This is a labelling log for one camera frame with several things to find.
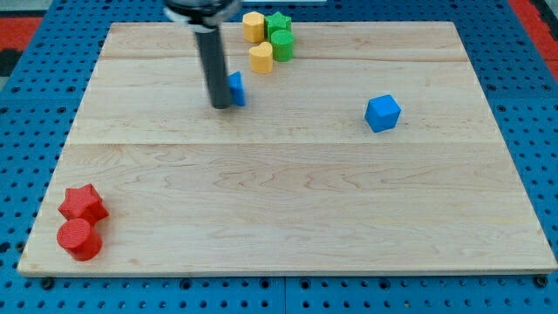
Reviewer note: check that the green cylinder block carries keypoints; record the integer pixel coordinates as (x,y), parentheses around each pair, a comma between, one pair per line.
(283,45)

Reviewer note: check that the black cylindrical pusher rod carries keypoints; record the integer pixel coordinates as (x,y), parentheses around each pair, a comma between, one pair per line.
(214,65)

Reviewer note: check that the green star block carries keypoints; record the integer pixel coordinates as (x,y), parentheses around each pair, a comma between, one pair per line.
(276,22)

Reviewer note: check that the wooden board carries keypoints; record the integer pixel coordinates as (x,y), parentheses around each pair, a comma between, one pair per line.
(295,183)

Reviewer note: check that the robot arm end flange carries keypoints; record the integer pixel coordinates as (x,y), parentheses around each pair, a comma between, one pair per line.
(201,15)

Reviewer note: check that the yellow heart block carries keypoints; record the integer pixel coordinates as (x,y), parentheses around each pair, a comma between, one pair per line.
(260,58)

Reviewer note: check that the red star block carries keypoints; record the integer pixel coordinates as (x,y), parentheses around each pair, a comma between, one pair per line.
(83,203)

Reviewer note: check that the yellow hexagon block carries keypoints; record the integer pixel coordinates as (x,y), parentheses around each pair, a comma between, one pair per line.
(253,27)

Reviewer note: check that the blue triangle block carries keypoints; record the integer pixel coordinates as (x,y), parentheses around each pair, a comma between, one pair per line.
(236,89)

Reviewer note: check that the red cylinder block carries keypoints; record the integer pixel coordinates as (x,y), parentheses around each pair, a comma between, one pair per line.
(79,239)

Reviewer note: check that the blue cube block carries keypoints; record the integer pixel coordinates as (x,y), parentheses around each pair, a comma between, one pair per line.
(382,113)

